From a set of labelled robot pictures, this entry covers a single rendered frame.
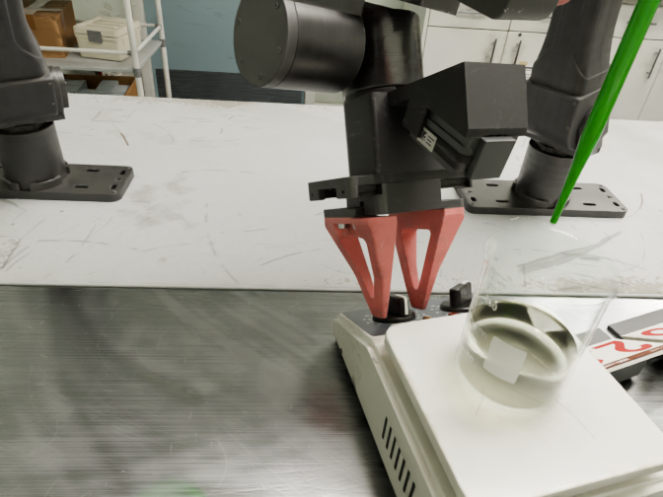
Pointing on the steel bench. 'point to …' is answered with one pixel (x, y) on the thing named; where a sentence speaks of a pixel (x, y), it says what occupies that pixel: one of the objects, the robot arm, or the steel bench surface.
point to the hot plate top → (522, 424)
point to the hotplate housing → (415, 444)
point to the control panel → (394, 323)
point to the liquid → (635, 31)
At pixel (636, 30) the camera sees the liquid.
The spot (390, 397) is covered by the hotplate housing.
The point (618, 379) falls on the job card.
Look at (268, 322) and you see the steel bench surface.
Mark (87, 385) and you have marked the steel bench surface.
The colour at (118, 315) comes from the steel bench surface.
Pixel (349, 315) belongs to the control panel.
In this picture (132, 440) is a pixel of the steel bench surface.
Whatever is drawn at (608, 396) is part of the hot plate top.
